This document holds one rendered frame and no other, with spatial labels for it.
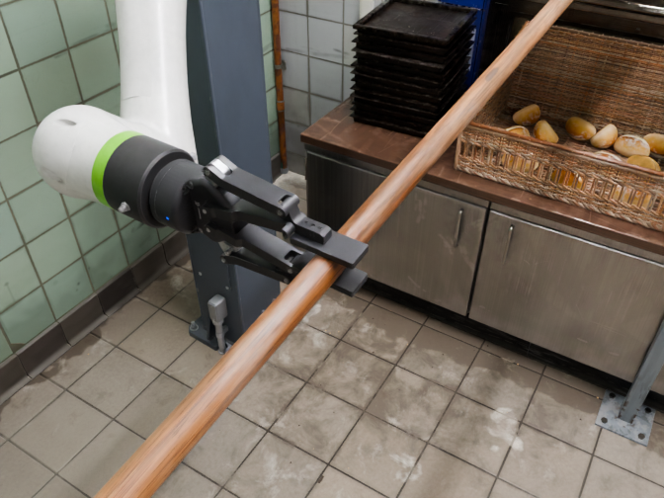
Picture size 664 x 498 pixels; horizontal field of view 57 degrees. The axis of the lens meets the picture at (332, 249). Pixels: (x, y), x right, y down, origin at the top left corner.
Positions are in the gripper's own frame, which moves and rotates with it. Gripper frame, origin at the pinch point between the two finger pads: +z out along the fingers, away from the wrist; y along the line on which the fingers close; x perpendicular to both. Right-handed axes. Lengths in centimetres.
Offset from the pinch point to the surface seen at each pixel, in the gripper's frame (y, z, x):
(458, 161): 58, -23, -100
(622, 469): 116, 45, -71
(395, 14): 34, -58, -127
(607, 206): 60, 17, -104
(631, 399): 107, 41, -87
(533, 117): 58, -13, -132
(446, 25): 34, -42, -126
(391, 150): 62, -43, -100
